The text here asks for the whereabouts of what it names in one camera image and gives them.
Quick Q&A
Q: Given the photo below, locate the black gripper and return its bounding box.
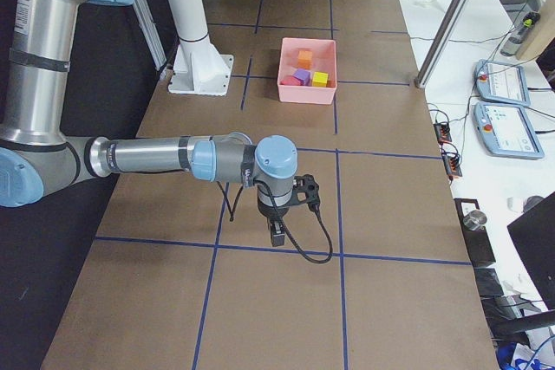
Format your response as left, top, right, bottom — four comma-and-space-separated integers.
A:
258, 200, 289, 246

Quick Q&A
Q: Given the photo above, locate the purple foam block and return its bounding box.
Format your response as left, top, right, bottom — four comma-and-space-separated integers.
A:
293, 68, 311, 86

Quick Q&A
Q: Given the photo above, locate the yellow foam block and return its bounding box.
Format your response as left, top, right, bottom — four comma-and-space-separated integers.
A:
311, 71, 329, 88

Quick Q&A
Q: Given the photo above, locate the orange foam block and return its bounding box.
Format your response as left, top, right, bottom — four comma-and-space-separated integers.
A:
297, 49, 313, 70

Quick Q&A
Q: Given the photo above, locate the pink foam block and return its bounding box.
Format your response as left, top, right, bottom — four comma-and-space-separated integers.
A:
279, 75, 303, 87

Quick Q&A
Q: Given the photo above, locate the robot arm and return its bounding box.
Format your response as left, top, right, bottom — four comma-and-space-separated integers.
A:
1, 0, 173, 252

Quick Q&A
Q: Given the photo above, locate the pink plastic bin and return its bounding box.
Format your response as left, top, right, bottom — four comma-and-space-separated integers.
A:
277, 37, 337, 105

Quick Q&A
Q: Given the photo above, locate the lower orange connector box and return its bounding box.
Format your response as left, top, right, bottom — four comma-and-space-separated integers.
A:
441, 151, 462, 180

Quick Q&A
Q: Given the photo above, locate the orange connector box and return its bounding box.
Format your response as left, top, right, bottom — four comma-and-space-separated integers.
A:
433, 121, 452, 144
441, 151, 462, 180

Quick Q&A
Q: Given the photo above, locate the upper orange connector box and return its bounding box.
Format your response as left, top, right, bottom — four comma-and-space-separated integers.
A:
433, 121, 452, 144

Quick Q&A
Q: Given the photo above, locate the metal cylinder weight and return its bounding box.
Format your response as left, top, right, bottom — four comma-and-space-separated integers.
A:
462, 210, 487, 230

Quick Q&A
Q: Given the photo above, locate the black box under cylinder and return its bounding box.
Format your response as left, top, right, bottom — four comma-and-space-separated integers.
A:
454, 198, 496, 269

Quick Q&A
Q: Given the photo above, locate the lower teach pendant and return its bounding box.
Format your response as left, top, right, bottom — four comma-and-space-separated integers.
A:
473, 101, 545, 160

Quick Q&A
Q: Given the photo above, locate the teach pendant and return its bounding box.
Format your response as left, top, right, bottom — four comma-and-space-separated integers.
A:
473, 101, 545, 160
474, 60, 531, 107

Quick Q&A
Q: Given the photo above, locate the black monitor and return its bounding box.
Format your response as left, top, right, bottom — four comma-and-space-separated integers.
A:
507, 199, 554, 309

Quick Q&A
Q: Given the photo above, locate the upper teach pendant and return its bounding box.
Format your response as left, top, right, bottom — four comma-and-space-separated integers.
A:
474, 60, 531, 107

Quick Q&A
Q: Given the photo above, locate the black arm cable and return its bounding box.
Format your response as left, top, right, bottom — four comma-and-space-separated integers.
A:
216, 174, 335, 264

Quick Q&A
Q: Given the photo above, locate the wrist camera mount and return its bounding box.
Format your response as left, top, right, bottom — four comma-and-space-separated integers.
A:
289, 174, 321, 211

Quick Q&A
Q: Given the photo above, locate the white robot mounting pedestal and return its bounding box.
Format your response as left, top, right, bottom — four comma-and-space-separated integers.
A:
168, 0, 234, 96

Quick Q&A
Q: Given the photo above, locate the aluminium frame post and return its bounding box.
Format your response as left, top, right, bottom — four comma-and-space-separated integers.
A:
415, 0, 469, 88

